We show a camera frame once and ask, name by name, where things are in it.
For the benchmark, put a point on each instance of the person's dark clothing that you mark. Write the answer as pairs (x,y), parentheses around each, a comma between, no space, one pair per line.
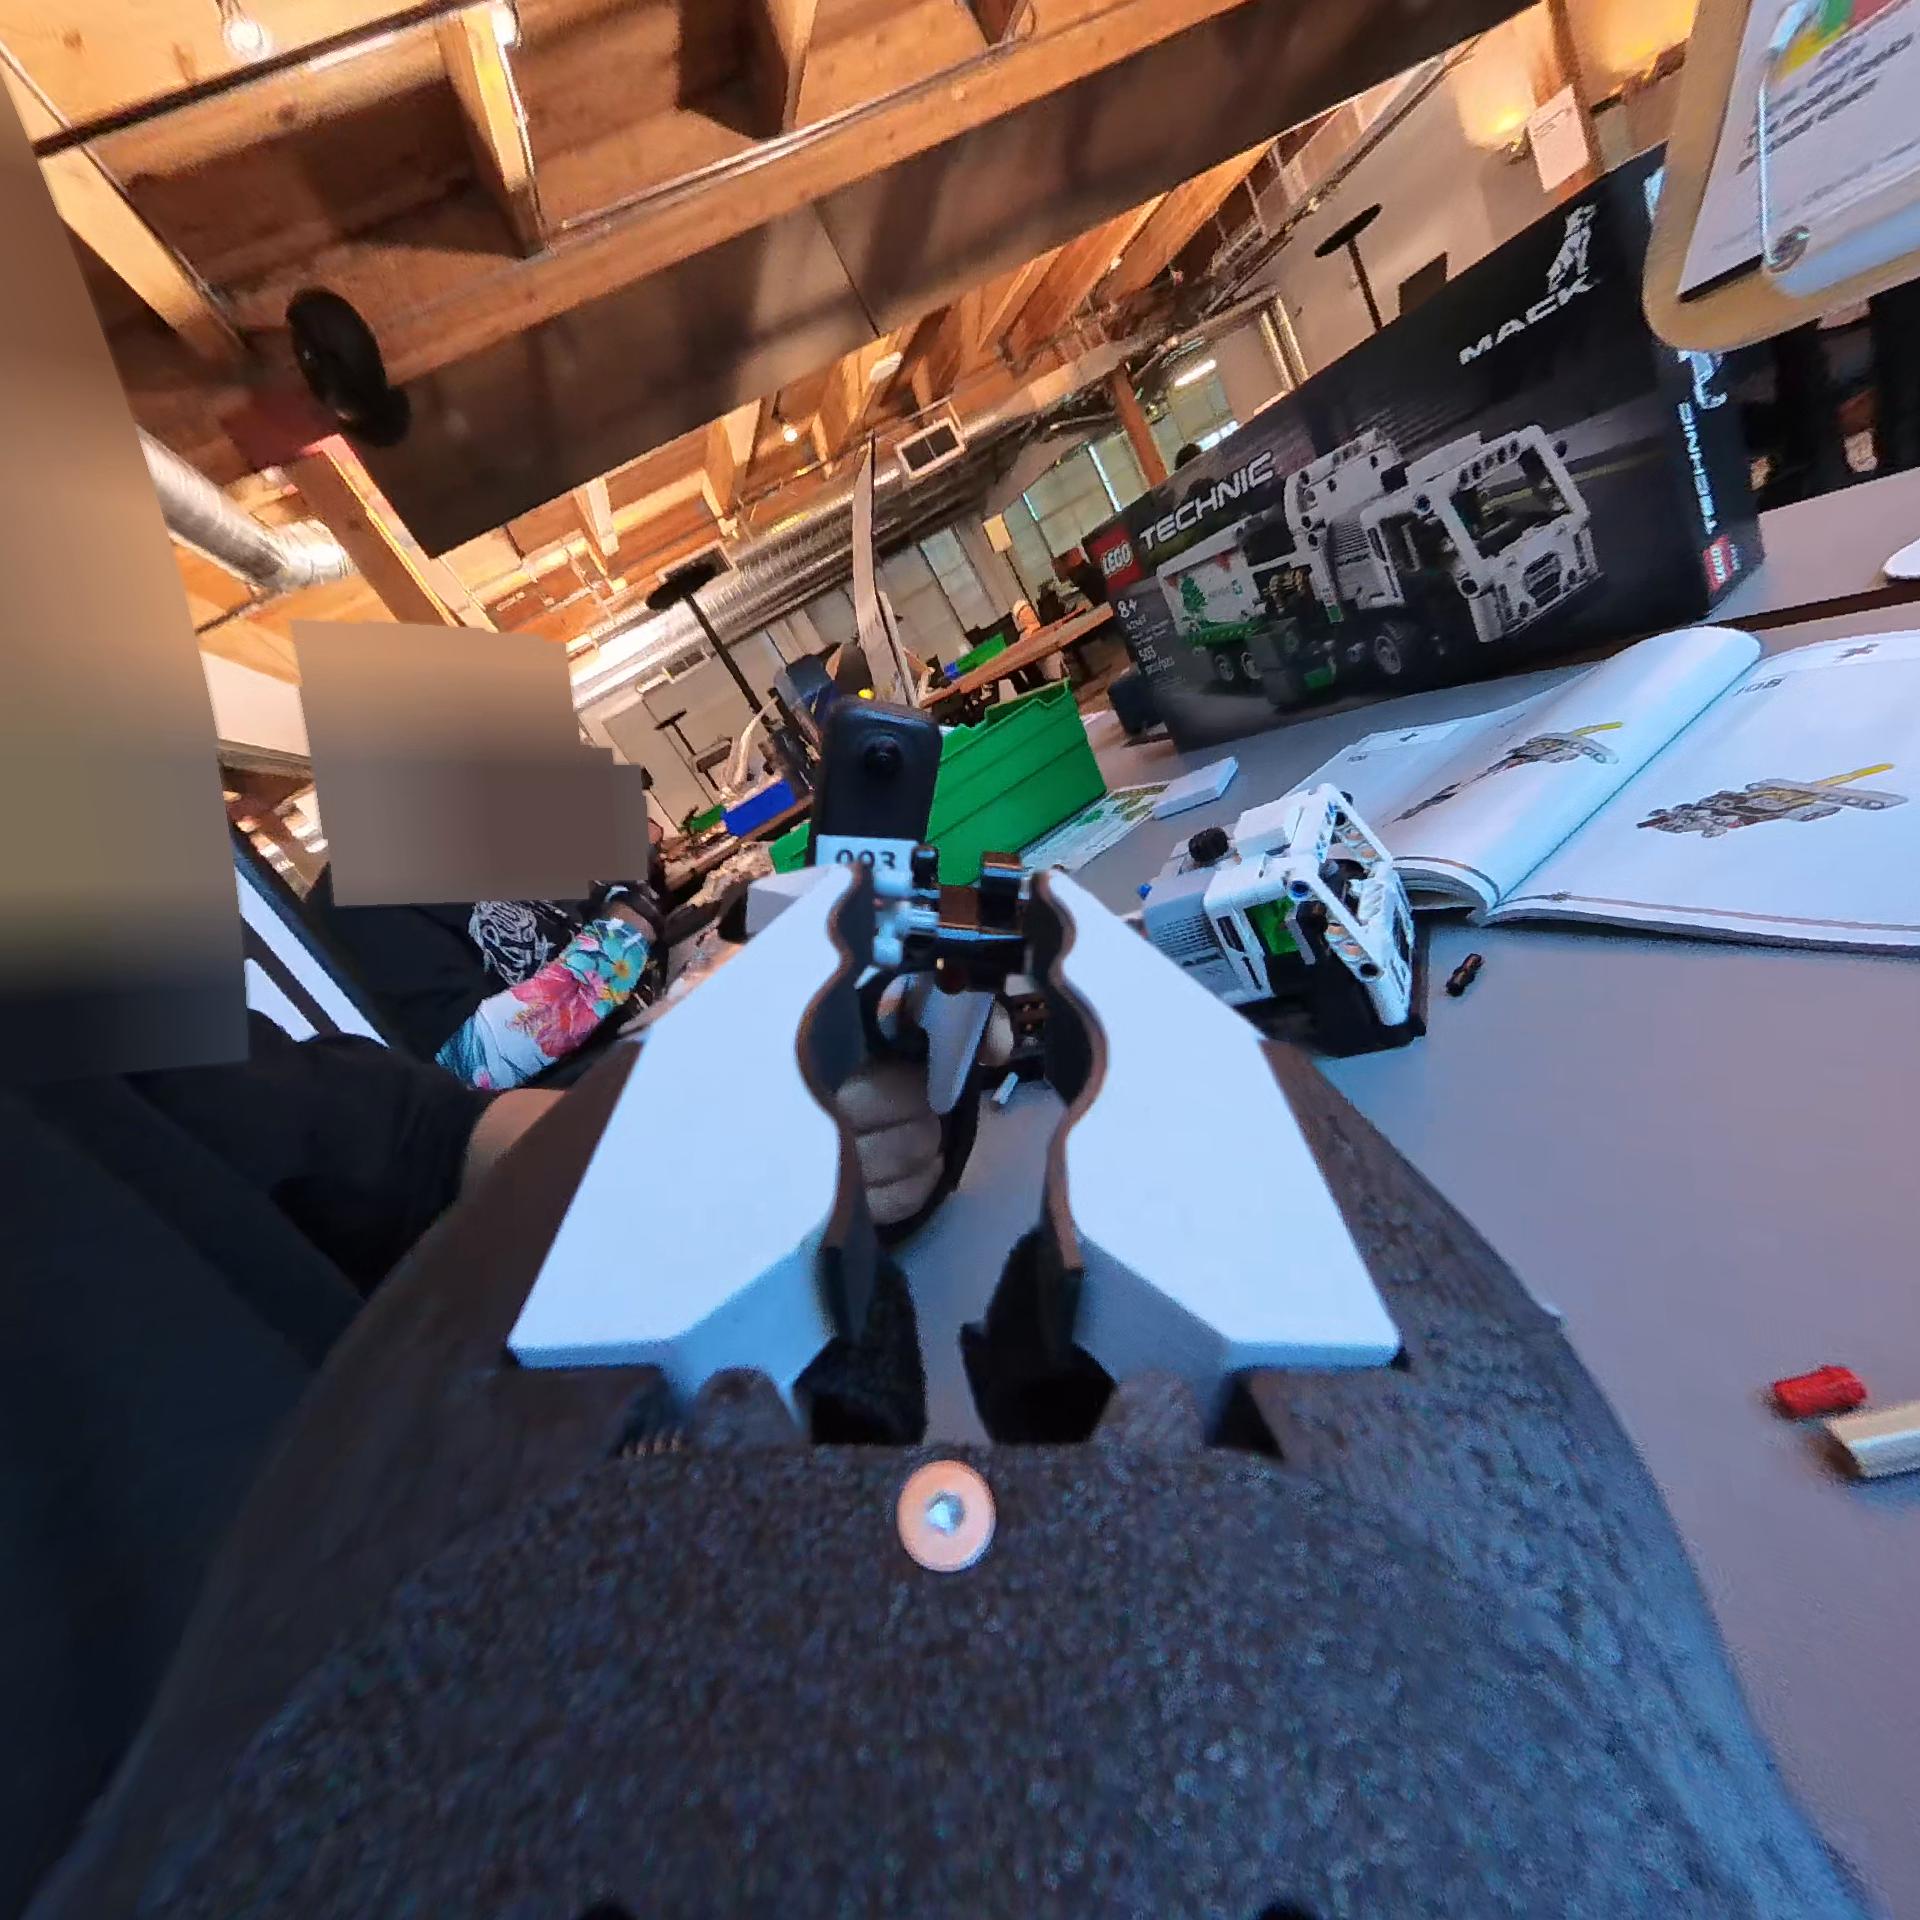
(180,1277)

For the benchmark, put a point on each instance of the white lego truck model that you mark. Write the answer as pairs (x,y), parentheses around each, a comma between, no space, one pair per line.
(1275,915)

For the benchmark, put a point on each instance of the grey cross lego piece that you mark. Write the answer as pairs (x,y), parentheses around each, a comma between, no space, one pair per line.
(901,922)

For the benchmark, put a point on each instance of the small blue crate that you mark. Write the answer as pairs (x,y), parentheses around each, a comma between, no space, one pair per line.
(756,809)

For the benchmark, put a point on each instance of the person's left hand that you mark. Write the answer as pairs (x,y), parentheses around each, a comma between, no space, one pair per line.
(897,1142)

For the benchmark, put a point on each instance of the silver air duct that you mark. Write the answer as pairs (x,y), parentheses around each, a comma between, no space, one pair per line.
(241,523)

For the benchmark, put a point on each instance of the framed marker sign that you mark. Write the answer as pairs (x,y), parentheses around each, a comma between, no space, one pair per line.
(300,961)

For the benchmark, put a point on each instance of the black lego set box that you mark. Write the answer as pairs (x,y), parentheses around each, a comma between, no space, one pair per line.
(1424,523)

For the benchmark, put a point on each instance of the dark lego connector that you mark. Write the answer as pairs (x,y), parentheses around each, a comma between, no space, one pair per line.
(1464,975)

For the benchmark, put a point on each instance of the dark cup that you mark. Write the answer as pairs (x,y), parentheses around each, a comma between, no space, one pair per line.
(1136,705)

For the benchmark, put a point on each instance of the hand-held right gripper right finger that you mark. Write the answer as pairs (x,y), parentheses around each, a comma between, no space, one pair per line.
(1201,1185)

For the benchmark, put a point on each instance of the black box with yellow logo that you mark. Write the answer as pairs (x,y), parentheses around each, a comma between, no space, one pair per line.
(803,705)

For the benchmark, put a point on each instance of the small black lego subassembly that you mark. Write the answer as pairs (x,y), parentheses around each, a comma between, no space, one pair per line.
(973,915)

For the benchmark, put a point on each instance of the black round ceiling fixture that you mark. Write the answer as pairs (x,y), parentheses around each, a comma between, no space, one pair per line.
(348,368)

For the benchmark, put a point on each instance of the black floor lamp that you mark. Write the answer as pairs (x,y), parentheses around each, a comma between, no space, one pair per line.
(1354,240)
(685,579)

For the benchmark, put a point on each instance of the green plastic bin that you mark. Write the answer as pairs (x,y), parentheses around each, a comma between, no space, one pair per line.
(1004,763)

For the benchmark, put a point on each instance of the small white box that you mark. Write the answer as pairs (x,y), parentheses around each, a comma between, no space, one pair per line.
(1195,786)

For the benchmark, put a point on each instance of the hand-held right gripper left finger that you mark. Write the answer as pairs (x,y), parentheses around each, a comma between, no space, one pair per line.
(705,1185)

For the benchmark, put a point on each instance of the wooden board with paper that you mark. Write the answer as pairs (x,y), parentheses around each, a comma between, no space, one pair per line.
(1800,182)

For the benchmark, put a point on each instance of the open instruction booklet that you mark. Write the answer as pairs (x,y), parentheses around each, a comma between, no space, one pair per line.
(1651,797)

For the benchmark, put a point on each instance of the long wooden table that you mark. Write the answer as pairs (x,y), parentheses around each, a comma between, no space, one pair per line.
(1036,646)

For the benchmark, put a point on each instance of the green printed sticker sheet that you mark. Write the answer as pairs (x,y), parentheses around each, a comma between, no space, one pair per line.
(1102,819)

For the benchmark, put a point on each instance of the white banner stand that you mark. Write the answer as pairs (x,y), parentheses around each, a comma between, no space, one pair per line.
(873,585)

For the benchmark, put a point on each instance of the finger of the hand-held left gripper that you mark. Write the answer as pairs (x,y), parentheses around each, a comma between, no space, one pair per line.
(953,1049)
(779,905)

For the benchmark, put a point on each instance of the white stand base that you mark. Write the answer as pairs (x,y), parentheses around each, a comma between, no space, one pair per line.
(1905,561)

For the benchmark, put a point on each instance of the floral cloth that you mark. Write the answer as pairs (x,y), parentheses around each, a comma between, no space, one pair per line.
(555,998)

